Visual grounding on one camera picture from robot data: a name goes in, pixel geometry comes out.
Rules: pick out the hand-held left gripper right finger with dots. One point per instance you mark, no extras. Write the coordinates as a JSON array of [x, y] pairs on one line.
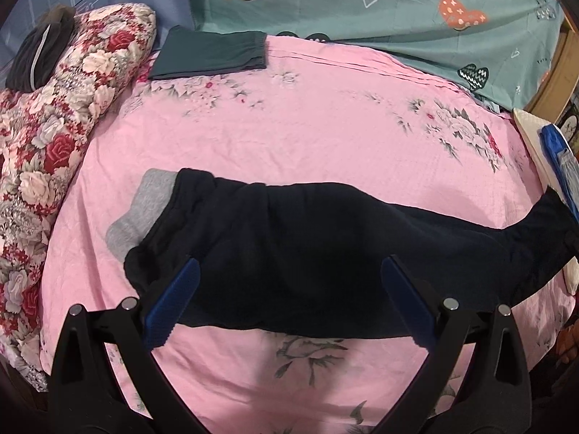
[[407, 300]]

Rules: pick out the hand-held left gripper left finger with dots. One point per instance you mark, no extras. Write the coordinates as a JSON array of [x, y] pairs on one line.
[[174, 300]]

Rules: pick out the black pants with embroidery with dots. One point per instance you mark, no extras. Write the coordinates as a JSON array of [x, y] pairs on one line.
[[294, 244]]

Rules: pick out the red floral quilt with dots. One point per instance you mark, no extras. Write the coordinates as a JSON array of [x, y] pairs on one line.
[[49, 144]]

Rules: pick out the pink floral bed sheet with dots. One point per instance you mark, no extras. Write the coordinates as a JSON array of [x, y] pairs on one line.
[[294, 135]]

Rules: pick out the cream quilted pad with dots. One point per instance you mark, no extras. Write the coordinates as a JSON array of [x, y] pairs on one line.
[[529, 140]]

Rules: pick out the blue garment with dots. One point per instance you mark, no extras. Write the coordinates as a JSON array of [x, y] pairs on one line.
[[554, 153]]

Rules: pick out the grey striped cloth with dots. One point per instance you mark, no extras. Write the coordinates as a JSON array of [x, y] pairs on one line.
[[570, 167]]

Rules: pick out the wooden display shelf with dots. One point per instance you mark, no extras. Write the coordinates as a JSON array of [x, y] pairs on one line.
[[571, 124]]

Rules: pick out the dark green folded garment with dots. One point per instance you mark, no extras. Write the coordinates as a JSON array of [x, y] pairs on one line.
[[208, 52]]

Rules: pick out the dark grey garment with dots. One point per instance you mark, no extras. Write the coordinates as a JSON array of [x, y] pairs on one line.
[[36, 54]]

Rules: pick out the teal heart-print cloth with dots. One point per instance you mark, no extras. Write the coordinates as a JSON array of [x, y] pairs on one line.
[[362, 13]]

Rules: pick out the wooden bed frame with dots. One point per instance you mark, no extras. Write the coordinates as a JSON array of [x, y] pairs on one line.
[[554, 81]]

